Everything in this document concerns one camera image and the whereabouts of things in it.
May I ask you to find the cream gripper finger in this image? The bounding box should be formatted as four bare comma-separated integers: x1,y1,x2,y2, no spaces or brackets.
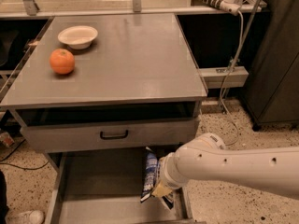
151,181,172,197

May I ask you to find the blue chip bag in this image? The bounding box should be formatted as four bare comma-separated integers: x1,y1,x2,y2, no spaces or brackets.
140,147,174,210

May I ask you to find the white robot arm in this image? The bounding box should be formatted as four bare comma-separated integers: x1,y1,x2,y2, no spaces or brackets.
152,133,299,199

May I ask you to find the grey open middle drawer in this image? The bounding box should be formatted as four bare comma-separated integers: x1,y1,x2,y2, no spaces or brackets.
45,147,193,224

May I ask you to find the grey top drawer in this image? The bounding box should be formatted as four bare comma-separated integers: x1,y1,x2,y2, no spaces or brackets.
19,102,200,153

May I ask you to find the white sneaker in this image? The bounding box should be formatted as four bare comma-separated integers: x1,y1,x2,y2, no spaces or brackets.
6,210,45,224

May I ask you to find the orange fruit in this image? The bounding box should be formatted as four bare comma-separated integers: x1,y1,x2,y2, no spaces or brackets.
50,49,75,75

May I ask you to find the small red white packet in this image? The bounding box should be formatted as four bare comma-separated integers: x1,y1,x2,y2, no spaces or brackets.
0,132,15,147

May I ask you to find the white paper bowl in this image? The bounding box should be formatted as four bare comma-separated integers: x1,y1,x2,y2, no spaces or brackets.
58,25,98,49

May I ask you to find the white power strip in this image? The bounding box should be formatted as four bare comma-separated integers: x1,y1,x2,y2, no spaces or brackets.
199,0,240,16

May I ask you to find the black drawer handle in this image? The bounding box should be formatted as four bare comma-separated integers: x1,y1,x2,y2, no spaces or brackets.
99,130,129,140

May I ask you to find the black floor cable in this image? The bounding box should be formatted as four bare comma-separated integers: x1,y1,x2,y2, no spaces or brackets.
0,137,50,171

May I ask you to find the white power cable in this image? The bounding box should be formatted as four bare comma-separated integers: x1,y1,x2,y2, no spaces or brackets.
199,9,247,147

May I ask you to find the metal back shelf frame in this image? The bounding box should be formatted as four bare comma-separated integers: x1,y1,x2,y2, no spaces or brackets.
0,0,268,19

